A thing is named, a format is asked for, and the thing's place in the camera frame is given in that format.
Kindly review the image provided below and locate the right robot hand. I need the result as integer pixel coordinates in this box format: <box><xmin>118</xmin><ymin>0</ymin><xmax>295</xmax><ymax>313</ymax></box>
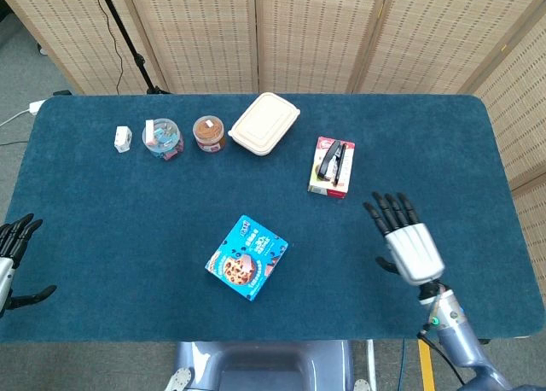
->
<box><xmin>363</xmin><ymin>191</ymin><xmax>446</xmax><ymax>286</ymax></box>

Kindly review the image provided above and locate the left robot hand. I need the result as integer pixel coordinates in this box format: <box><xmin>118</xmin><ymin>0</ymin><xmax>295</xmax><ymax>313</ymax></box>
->
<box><xmin>0</xmin><ymin>213</ymin><xmax>58</xmax><ymax>319</ymax></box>

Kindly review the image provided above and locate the blue cookie box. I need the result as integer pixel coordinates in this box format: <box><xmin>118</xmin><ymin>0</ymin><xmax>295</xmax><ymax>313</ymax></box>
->
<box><xmin>204</xmin><ymin>214</ymin><xmax>289</xmax><ymax>302</ymax></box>

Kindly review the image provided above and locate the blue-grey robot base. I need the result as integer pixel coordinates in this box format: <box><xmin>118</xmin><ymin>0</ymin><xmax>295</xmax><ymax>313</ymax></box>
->
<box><xmin>164</xmin><ymin>340</ymin><xmax>372</xmax><ymax>391</ymax></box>

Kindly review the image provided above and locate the yellow floor tape strip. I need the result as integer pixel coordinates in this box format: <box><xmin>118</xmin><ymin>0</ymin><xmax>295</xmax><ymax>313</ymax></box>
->
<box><xmin>417</xmin><ymin>339</ymin><xmax>436</xmax><ymax>391</ymax></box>

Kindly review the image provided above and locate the red and white cardboard box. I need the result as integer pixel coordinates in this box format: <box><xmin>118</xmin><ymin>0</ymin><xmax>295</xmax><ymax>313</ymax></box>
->
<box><xmin>307</xmin><ymin>136</ymin><xmax>356</xmax><ymax>201</ymax></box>

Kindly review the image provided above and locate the black stapler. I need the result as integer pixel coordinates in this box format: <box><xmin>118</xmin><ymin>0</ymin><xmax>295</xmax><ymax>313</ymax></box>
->
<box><xmin>316</xmin><ymin>140</ymin><xmax>347</xmax><ymax>186</ymax></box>

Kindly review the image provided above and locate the blue carpet table mat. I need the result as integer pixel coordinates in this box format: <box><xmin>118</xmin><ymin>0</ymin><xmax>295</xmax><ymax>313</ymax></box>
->
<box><xmin>0</xmin><ymin>92</ymin><xmax>534</xmax><ymax>343</ymax></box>

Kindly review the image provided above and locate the small white cube box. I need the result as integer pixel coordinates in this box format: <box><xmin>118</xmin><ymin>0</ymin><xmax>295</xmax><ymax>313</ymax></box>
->
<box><xmin>113</xmin><ymin>125</ymin><xmax>132</xmax><ymax>154</ymax></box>

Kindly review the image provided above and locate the beige lidded food container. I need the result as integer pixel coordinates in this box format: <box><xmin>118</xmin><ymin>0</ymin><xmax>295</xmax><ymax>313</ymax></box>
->
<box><xmin>227</xmin><ymin>91</ymin><xmax>301</xmax><ymax>157</ymax></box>

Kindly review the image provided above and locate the clear jar of binder clips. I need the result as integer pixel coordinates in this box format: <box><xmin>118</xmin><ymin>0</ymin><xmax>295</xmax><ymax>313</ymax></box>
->
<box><xmin>141</xmin><ymin>117</ymin><xmax>185</xmax><ymax>161</ymax></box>

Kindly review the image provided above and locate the clear jar of rubber bands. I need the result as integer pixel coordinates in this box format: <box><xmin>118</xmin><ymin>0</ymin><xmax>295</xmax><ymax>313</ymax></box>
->
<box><xmin>192</xmin><ymin>115</ymin><xmax>227</xmax><ymax>154</ymax></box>

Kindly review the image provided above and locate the bamboo folding screen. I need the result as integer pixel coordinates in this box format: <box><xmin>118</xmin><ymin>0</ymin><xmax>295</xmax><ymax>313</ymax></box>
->
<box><xmin>0</xmin><ymin>0</ymin><xmax>546</xmax><ymax>260</ymax></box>

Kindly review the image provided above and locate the black tripod stand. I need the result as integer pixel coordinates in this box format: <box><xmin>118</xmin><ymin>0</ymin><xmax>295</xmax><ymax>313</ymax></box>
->
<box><xmin>53</xmin><ymin>0</ymin><xmax>171</xmax><ymax>96</ymax></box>

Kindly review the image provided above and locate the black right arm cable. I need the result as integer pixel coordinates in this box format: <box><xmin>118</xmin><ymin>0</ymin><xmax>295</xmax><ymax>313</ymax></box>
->
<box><xmin>415</xmin><ymin>296</ymin><xmax>466</xmax><ymax>386</ymax></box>

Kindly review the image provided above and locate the blue floor cable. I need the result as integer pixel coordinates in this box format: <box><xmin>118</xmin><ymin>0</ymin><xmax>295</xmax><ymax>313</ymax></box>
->
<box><xmin>398</xmin><ymin>339</ymin><xmax>407</xmax><ymax>391</ymax></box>

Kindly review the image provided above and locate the white power cable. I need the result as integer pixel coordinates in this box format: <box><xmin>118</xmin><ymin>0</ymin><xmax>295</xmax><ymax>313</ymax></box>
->
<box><xmin>0</xmin><ymin>108</ymin><xmax>33</xmax><ymax>130</ymax></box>

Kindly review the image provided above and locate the thin black hanging cable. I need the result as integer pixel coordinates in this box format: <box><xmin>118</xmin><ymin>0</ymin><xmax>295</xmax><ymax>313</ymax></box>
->
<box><xmin>88</xmin><ymin>0</ymin><xmax>125</xmax><ymax>94</ymax></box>

